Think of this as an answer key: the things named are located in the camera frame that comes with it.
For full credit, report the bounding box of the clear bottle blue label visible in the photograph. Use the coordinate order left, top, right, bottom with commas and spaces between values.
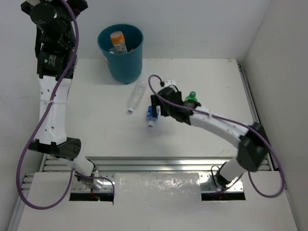
146, 106, 160, 128

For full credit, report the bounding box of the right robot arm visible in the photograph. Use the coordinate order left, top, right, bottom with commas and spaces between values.
151, 86, 268, 189

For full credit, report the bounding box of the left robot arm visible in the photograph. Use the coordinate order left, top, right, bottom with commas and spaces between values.
21, 0, 95, 177

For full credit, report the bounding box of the teal plastic bin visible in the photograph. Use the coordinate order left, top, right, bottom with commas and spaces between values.
97, 24, 143, 84

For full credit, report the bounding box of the clear bottle blue cap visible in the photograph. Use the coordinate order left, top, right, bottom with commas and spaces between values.
128, 80, 146, 114

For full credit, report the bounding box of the green plastic bottle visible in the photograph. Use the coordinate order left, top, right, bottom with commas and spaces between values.
184, 91, 198, 102

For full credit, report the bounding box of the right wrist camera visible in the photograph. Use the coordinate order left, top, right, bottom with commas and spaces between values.
160, 79, 177, 88

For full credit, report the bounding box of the aluminium front rail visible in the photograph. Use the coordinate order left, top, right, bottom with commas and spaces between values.
39, 156, 274, 173

